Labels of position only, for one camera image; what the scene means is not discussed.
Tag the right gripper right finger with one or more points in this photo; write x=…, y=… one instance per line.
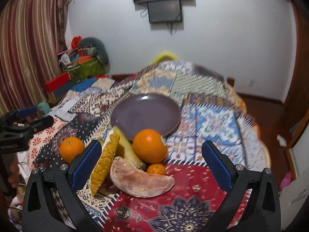
x=220, y=165

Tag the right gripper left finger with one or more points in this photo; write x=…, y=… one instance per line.
x=83, y=164

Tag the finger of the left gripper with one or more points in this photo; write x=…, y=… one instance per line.
x=29, y=111
x=42, y=124

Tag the medium mandarin orange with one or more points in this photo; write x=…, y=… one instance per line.
x=70, y=148

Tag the yellow sugarcane piece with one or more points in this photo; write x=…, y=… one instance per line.
x=125, y=150

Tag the peeled pink pomelo segment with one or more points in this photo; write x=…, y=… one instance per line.
x=137, y=183

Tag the small mandarin orange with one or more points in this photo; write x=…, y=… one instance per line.
x=158, y=169

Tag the large orange with sticker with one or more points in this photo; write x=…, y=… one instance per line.
x=150, y=146

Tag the person's hand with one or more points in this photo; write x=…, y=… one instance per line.
x=13, y=178

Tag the red box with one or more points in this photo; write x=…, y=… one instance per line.
x=56, y=82

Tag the colourful patchwork bedspread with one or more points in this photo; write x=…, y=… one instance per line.
x=210, y=110

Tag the green storage bag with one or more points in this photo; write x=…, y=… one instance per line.
x=86, y=70

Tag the purple ceramic plate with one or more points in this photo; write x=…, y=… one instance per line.
x=146, y=111

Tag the striped brown curtain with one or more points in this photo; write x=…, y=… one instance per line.
x=32, y=34

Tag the yellow curved object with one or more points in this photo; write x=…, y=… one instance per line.
x=165, y=56

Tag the small black wall monitor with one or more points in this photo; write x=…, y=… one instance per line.
x=168, y=11

